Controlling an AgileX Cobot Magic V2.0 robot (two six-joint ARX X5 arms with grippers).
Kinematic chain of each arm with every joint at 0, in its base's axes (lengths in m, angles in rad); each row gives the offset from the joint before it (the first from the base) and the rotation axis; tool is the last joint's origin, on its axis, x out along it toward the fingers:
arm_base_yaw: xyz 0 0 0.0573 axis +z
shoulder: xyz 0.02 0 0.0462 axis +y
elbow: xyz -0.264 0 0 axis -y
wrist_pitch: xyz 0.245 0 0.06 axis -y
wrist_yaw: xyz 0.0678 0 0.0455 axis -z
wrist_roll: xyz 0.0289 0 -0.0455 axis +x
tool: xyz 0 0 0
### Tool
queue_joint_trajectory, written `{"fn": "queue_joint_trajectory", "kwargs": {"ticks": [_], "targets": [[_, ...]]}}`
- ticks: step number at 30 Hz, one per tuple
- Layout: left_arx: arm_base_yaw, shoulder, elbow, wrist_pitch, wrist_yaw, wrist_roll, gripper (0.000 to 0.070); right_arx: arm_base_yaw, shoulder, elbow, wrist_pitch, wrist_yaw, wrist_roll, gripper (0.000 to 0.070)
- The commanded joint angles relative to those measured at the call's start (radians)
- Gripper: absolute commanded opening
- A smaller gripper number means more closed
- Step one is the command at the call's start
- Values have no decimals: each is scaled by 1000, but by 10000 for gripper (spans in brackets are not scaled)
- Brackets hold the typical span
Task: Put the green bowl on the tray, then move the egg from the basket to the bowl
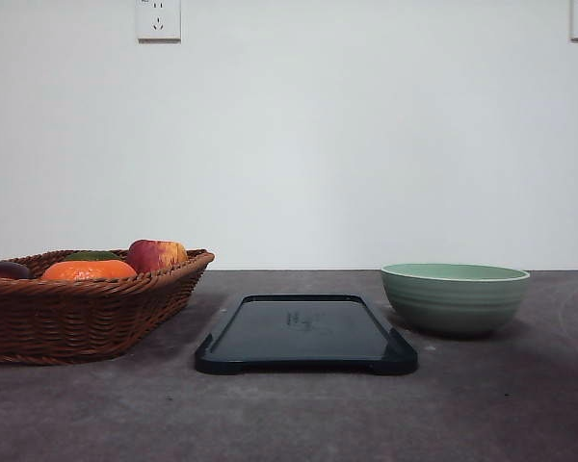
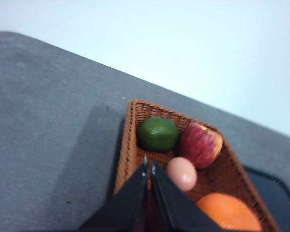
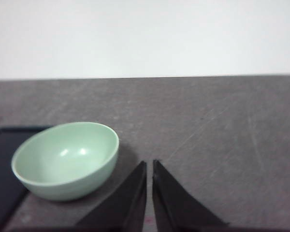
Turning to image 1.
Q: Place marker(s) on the light green bowl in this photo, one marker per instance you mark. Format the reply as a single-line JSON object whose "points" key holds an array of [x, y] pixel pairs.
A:
{"points": [[454, 298]]}

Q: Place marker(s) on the brown wicker basket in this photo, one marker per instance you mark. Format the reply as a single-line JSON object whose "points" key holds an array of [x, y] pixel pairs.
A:
{"points": [[82, 321]]}

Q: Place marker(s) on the dark blue rectangular tray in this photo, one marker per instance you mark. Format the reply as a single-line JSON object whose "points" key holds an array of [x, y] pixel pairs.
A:
{"points": [[306, 334]]}

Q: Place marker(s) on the red yellow apple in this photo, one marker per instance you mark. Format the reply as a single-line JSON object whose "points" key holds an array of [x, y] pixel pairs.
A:
{"points": [[147, 255]]}

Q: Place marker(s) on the green avocado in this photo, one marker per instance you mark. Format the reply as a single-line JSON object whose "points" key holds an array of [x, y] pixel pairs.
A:
{"points": [[92, 255]]}

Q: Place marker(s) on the orange mandarin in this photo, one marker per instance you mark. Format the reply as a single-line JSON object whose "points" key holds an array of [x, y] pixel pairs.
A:
{"points": [[89, 269]]}

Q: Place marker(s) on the dark red plum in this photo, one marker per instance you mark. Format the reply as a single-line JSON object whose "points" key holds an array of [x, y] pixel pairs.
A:
{"points": [[14, 270]]}

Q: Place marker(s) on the white wall socket left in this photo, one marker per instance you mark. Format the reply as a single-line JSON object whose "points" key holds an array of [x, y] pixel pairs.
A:
{"points": [[158, 23]]}

